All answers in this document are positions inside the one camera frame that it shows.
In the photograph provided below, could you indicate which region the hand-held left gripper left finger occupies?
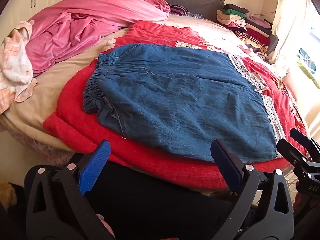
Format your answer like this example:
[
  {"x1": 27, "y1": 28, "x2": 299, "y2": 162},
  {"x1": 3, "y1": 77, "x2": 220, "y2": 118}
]
[{"x1": 25, "y1": 140, "x2": 116, "y2": 240}]

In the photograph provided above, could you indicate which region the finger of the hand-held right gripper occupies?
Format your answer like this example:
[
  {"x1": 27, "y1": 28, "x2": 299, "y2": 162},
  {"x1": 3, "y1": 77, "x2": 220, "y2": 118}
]
[
  {"x1": 289, "y1": 128, "x2": 320, "y2": 161},
  {"x1": 276, "y1": 138, "x2": 320, "y2": 180}
]

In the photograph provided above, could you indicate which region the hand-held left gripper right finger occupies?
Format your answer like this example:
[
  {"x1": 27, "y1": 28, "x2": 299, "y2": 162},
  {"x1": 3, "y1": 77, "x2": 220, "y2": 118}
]
[{"x1": 210, "y1": 139, "x2": 295, "y2": 240}]

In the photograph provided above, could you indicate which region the blue denim pants lace hem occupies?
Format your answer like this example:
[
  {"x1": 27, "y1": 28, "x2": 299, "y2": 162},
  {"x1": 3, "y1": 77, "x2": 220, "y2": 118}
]
[{"x1": 83, "y1": 43, "x2": 287, "y2": 162}]

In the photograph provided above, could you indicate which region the white metal rack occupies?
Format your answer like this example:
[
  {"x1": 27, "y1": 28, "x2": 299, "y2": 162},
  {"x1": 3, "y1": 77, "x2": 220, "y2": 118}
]
[{"x1": 281, "y1": 164, "x2": 302, "y2": 189}]

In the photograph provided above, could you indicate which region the red floral blanket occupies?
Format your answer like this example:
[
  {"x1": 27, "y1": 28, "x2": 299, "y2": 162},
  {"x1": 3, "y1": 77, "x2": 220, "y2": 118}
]
[{"x1": 42, "y1": 20, "x2": 310, "y2": 190}]

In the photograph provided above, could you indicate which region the person's black clothing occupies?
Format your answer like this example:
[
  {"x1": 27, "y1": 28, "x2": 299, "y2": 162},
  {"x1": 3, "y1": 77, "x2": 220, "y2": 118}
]
[{"x1": 86, "y1": 160, "x2": 242, "y2": 240}]

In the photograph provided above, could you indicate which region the green windowsill mat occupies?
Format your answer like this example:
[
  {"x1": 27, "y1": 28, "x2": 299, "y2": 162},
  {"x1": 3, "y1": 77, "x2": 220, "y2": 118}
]
[{"x1": 297, "y1": 47, "x2": 320, "y2": 90}]

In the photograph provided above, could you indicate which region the beige bed sheet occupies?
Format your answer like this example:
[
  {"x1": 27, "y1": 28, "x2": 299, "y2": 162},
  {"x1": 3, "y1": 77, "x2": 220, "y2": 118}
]
[{"x1": 0, "y1": 14, "x2": 240, "y2": 159}]

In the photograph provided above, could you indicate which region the yellow fuzzy item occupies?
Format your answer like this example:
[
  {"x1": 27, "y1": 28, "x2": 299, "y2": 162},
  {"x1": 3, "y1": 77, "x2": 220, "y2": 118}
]
[{"x1": 0, "y1": 181, "x2": 18, "y2": 211}]

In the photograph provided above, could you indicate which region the stack of folded clothes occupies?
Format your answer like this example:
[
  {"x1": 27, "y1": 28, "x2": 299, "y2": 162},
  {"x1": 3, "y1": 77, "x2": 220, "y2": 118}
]
[{"x1": 216, "y1": 4, "x2": 278, "y2": 63}]

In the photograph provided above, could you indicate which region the cream curtain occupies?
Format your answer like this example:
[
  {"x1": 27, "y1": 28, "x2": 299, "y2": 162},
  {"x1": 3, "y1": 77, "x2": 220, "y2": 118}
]
[{"x1": 269, "y1": 0, "x2": 320, "y2": 78}]

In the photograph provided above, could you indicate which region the peach plaid garment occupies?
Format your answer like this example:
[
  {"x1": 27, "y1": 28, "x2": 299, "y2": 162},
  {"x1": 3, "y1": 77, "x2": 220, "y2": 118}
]
[{"x1": 0, "y1": 20, "x2": 38, "y2": 114}]

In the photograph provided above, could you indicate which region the pink blanket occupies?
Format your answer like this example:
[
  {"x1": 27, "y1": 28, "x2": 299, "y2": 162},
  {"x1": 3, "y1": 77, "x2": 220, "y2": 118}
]
[{"x1": 25, "y1": 0, "x2": 172, "y2": 77}]

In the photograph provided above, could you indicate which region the striped pillow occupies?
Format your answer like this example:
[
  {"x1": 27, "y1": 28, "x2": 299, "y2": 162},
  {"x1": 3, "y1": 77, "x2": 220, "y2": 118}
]
[{"x1": 169, "y1": 4, "x2": 191, "y2": 17}]

